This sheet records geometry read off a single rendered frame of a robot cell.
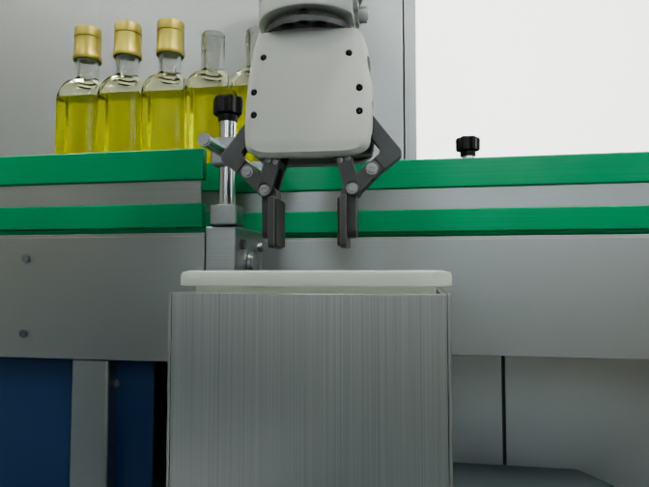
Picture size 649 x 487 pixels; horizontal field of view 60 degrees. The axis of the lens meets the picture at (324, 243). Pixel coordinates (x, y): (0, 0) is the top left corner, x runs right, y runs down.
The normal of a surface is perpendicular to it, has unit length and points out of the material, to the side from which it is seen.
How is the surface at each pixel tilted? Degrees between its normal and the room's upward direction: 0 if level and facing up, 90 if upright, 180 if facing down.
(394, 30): 90
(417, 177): 90
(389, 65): 90
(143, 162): 90
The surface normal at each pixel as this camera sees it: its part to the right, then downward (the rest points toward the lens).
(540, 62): -0.18, -0.05
